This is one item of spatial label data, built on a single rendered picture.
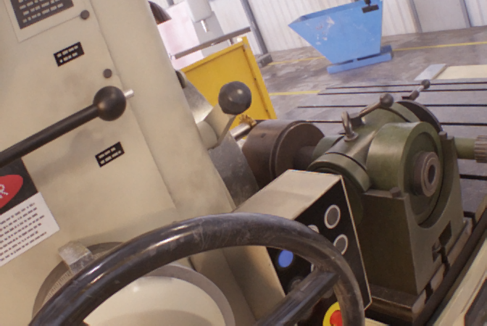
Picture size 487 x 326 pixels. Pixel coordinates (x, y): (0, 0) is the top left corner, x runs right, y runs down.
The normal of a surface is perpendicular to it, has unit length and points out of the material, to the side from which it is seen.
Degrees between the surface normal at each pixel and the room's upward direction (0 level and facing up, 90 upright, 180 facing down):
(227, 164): 77
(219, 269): 90
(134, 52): 90
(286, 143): 90
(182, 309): 72
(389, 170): 58
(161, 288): 66
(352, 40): 90
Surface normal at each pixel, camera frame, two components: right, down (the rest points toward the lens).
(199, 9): 0.04, 0.29
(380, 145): -0.69, -0.51
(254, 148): -0.77, -0.28
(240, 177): 0.55, -0.05
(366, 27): -0.36, 0.42
